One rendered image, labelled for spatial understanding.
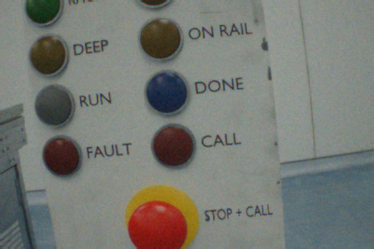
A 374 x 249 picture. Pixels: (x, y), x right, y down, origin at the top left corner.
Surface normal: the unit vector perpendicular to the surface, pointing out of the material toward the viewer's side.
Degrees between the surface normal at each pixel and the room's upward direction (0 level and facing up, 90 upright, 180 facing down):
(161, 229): 87
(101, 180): 90
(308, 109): 90
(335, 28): 90
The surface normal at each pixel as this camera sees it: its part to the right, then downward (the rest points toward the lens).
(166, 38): -0.04, 0.16
